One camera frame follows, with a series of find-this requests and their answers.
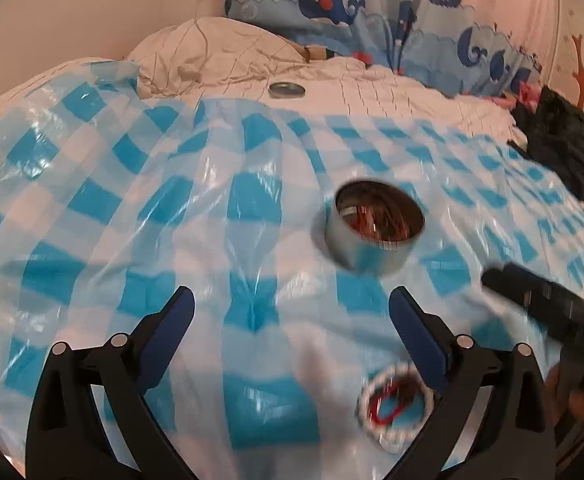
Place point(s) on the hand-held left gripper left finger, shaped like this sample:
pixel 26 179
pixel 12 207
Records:
pixel 171 342

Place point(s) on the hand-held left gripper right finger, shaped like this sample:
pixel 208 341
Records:
pixel 419 347

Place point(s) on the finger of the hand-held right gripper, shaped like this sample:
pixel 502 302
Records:
pixel 521 290

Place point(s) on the round metal tin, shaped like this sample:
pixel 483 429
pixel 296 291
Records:
pixel 366 255

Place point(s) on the person's right hand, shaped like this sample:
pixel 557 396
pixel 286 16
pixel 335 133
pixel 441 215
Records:
pixel 574 402

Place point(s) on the blue checked plastic sheet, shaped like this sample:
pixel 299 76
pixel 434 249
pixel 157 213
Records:
pixel 172 200

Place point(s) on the black jacket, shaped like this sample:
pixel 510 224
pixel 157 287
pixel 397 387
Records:
pixel 561 150

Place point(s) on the pink cloth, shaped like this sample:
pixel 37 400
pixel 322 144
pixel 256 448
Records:
pixel 524 94

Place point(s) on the round metal tin lid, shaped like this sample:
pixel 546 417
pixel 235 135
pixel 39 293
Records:
pixel 287 90

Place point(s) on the white grid-lined quilt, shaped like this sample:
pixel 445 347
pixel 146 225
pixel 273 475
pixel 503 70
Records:
pixel 232 45

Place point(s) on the whale print curtain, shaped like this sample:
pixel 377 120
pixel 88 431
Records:
pixel 351 5

